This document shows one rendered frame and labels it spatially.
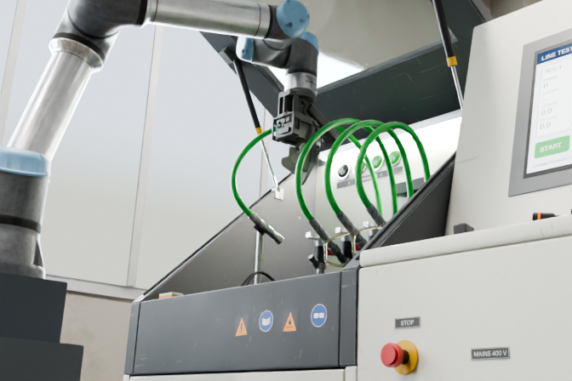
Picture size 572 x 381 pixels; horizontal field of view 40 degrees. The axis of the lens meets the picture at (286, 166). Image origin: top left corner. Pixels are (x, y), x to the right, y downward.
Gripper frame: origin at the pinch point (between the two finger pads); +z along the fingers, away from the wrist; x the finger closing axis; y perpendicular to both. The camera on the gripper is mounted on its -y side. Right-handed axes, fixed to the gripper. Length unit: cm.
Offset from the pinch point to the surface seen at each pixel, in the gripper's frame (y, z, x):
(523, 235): 19, 26, 66
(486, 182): -6.9, 7.3, 42.9
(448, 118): -31.7, -20.5, 16.6
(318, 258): -5.4, 16.9, 0.2
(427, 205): 0.1, 11.9, 34.5
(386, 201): -34.6, -4.1, -5.5
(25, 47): 1, -92, -169
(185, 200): -78, -43, -159
